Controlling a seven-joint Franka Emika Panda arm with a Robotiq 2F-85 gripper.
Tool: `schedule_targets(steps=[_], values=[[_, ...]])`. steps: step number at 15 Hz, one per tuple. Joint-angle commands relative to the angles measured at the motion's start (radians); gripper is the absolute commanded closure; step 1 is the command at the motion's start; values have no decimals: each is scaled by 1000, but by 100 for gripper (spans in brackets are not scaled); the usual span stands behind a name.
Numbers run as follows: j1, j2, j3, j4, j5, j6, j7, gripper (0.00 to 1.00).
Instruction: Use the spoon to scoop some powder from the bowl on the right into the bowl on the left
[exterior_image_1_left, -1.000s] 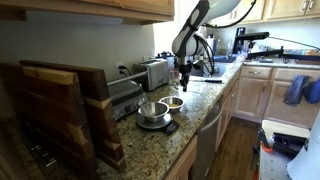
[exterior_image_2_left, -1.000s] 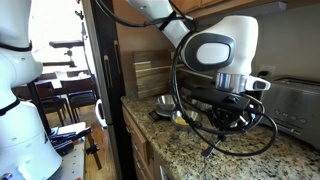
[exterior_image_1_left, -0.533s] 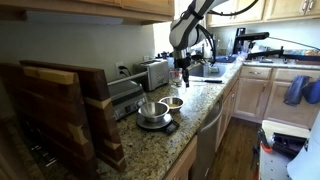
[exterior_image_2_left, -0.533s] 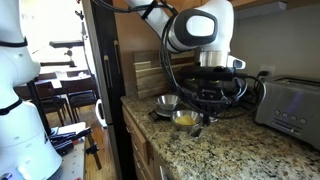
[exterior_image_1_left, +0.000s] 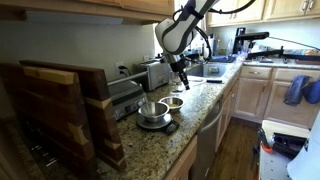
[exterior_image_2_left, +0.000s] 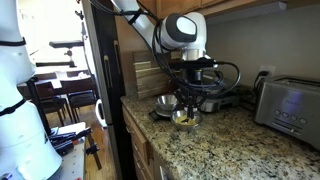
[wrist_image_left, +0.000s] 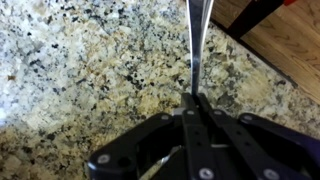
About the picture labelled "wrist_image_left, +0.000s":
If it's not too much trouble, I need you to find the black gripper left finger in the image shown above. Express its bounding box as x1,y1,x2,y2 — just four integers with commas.
86,92,218,180

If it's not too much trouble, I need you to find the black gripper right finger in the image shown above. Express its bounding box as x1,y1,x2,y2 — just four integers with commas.
196,93,320,180

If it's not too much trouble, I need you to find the silver metal spoon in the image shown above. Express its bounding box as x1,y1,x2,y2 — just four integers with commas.
139,0,215,180

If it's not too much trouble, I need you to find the black bar clamp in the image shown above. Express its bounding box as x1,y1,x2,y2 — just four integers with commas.
228,0,298,39

